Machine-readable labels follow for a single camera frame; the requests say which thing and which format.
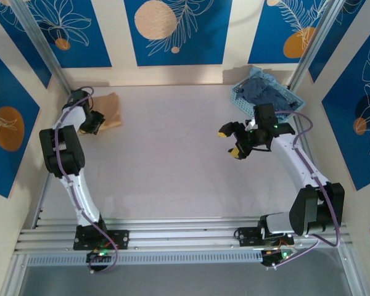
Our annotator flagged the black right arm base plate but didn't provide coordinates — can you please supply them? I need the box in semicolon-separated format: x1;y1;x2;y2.
234;226;294;247

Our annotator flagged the blue panel with orange circle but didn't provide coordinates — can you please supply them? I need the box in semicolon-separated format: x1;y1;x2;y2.
321;18;370;192
247;0;332;65
0;43;41;199

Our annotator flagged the aluminium rail frame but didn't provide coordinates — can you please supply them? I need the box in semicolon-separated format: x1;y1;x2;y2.
14;215;349;257

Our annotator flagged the blue floral wall panel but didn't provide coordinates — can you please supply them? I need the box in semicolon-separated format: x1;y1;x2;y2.
0;0;52;89
308;0;367;83
26;0;112;69

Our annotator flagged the aluminium corner post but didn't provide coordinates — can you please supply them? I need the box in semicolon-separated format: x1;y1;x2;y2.
9;0;76;98
287;0;348;92

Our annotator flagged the light blue crumpled cloth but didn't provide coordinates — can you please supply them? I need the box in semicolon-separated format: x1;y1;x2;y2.
249;66;280;84

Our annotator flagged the light blue plastic basket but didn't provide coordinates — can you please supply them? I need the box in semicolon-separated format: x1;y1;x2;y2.
230;76;306;124

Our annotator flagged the orange printed t-shirt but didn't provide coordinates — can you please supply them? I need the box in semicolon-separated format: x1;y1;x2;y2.
76;91;123;136

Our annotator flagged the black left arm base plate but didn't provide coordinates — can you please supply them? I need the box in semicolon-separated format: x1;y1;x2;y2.
73;229;130;250

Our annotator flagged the blue panel with beige circle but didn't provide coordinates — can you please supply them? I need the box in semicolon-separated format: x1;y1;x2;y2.
124;0;233;67

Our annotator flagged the dark blue crumpled t-shirt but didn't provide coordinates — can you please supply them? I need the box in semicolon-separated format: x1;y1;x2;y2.
237;76;300;117

